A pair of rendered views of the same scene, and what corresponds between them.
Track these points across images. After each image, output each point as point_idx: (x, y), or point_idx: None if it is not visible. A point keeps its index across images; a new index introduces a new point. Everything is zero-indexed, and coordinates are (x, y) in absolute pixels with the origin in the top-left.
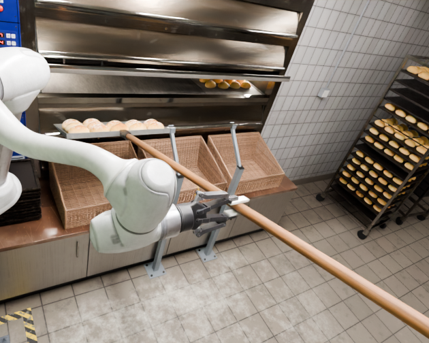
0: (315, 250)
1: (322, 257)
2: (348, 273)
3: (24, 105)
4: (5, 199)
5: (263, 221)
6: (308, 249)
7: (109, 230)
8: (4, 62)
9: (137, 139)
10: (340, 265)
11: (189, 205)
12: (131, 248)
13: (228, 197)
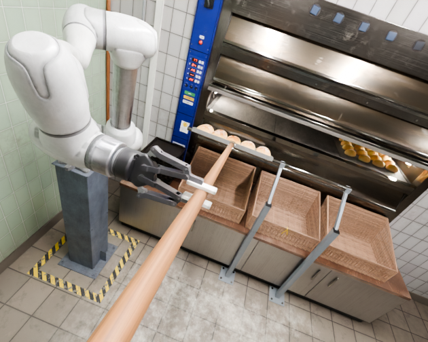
0: (149, 265)
1: (134, 279)
2: (96, 338)
3: (128, 62)
4: (121, 140)
5: (183, 208)
6: (149, 258)
7: None
8: (115, 17)
9: (229, 145)
10: (122, 312)
11: (136, 153)
12: (53, 155)
13: (186, 171)
